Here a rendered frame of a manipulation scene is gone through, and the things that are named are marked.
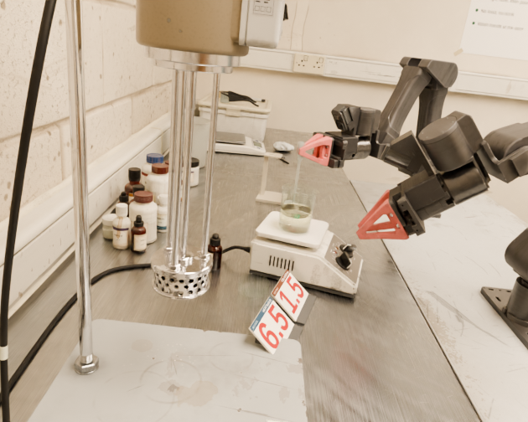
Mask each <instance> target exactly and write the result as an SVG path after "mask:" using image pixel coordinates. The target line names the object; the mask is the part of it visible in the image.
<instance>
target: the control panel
mask: <svg viewBox="0 0 528 422"><path fill-rule="evenodd" d="M342 244H344V245H346V243H344V242H343V241H342V240H341V239H339V238H338V237H337V236H336V235H335V234H334V235H333V237H332V239H331V241H330V244H329V247H328V249H327V252H326V254H325V256H324V258H325V259H326V260H327V261H328V262H329V263H330V264H332V265H333V266H334V267H335V268H337V269H338V270H339V271H340V272H342V273H343V274H344V275H345V276H347V277H348V278H349V279H350V280H352V281H353V282H354V283H355V284H356V282H357V278H358V274H359V270H360V262H361V259H362V257H361V256H360V255H358V254H357V253H356V252H355V251H353V255H354V256H353V257H352V258H350V259H351V261H352V263H353V264H352V265H351V266H350V269H349V270H344V269H342V268H341V267H340V266H339V265H338V264H337V262H336V260H335V258H336V257H337V256H341V255H342V254H343V252H342V251H341V250H340V248H339V249H338V250H337V249H336V248H335V246H337V247H340V246H341V245H342ZM335 250H336V251H337V253H338V254H335V253H334V251H335Z"/></svg>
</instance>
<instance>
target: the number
mask: <svg viewBox="0 0 528 422"><path fill-rule="evenodd" d="M290 325H291V322H290V321H289V319H288V318H287V317H286V316H285V315H284V313H283V312H282V311H281V310H280V309H279V308H278V306H277V305H276V304H275V303H274V302H273V301H272V303H271V305H270V306H269V307H268V309H267V311H266V313H265V315H264V316H263V318H262V319H261V321H260V322H259V324H258V326H257V327H256V330H255V332H256V334H257V335H258V336H259V337H260V338H261V339H262V341H263V342H264V343H265V344H266V345H267V346H268V347H269V348H270V349H271V350H272V351H273V353H274V352H275V351H276V349H277V346H278V344H279V342H280V341H281V339H282V338H284V337H285V335H286V333H287V330H288V328H289V327H290Z"/></svg>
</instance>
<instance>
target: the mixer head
mask: <svg viewBox="0 0 528 422"><path fill-rule="evenodd" d="M285 20H288V15H287V4H286V3H285V0H136V41H137V42H138V43H139V44H140V45H143V56H144V57H147V58H150V59H151V65H153V66H157V67H161V68H166V69H176V70H183V71H190V72H200V73H210V74H231V73H232V72H233V67H240V66H241V57H244V56H247V55H248V53H249V47H250V46H251V47H257V48H265V49H275V48H276V47H277V46H278V41H279V39H281V36H282V21H285Z"/></svg>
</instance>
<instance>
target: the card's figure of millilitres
mask: <svg viewBox="0 0 528 422"><path fill-rule="evenodd" d="M305 294H306V291H305V290H304V289H303V288H302V287H301V286H300V284H299V283H298V282H297V281H296V280H295V278H294V277H293V276H292V275H291V274H290V273H289V275H288V276H287V279H286V280H285V281H284V283H283V284H282V287H281V288H280V290H279V292H278V293H277V295H276V297H277V298H278V300H279V301H280V302H281V303H282V304H283V305H284V306H285V307H286V308H287V309H288V310H289V312H290V313H291V314H292V315H293V316H294V317H295V315H296V312H297V310H298V308H299V306H300V304H301V302H302V300H303V298H304V296H305Z"/></svg>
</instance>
